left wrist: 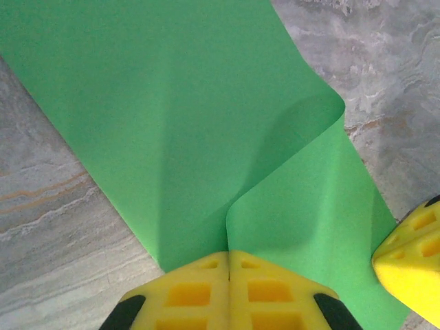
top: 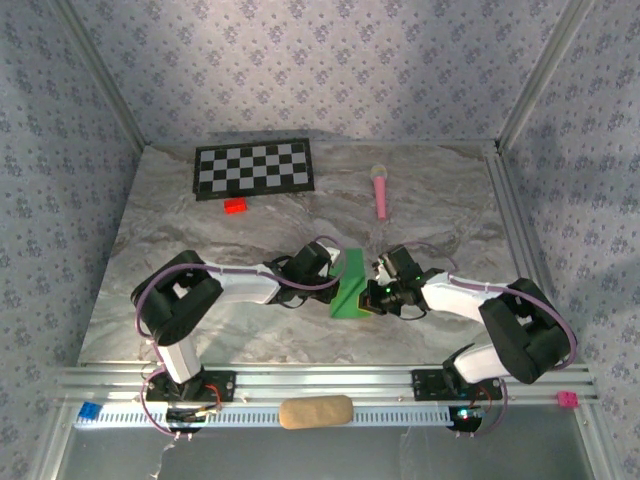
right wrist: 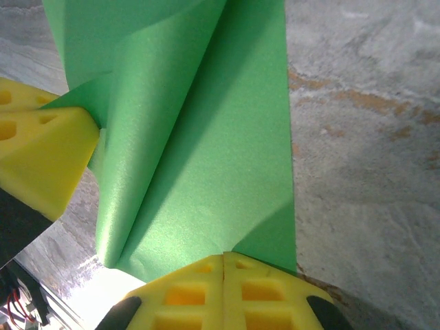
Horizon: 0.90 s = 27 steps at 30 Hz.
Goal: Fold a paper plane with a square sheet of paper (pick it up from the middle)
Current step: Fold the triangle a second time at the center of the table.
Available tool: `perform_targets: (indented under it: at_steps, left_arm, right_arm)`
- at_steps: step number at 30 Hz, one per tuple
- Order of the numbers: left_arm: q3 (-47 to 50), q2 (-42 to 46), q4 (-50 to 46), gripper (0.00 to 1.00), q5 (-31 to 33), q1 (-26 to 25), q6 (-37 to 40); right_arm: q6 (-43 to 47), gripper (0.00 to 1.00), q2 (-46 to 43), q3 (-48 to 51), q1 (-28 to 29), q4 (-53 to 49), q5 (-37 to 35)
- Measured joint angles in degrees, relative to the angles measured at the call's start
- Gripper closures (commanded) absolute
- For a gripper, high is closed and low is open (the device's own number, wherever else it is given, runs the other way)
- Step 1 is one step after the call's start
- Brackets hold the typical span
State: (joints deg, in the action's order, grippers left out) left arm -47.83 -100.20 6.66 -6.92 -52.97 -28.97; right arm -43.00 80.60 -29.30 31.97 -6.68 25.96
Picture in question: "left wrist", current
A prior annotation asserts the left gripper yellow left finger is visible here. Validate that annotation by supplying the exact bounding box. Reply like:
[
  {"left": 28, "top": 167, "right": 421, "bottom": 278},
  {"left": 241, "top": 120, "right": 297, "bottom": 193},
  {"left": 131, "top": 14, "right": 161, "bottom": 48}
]
[{"left": 99, "top": 250, "right": 230, "bottom": 330}]

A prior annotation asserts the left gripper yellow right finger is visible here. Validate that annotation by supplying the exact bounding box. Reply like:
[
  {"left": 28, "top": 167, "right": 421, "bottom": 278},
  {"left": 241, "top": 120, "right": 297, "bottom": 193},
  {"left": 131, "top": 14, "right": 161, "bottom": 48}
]
[{"left": 228, "top": 250, "right": 364, "bottom": 330}]

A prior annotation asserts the green square paper sheet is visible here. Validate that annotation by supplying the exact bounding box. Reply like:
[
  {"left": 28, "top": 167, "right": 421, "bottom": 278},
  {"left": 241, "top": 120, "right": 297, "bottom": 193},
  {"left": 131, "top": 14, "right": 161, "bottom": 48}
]
[{"left": 0, "top": 0, "right": 412, "bottom": 330}]

